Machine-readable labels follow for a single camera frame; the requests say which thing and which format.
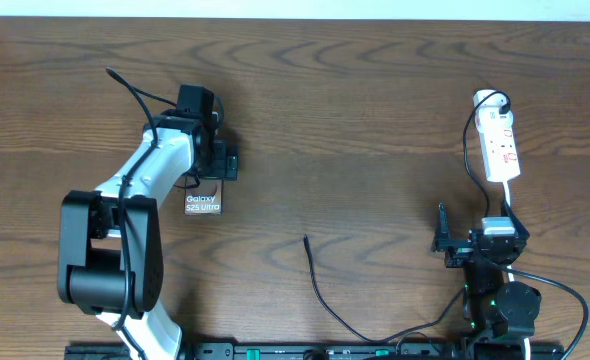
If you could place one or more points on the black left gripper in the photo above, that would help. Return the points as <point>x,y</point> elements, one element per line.
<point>227,162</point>

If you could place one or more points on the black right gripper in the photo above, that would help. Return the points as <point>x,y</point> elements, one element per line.
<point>459,252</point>

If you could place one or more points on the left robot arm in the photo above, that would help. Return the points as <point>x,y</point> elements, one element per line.
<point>110,261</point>

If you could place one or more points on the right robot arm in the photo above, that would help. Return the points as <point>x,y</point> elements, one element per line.
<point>502,313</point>

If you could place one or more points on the white power strip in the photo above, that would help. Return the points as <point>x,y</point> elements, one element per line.
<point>493,121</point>

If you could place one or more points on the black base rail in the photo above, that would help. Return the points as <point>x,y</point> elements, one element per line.
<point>407,350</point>

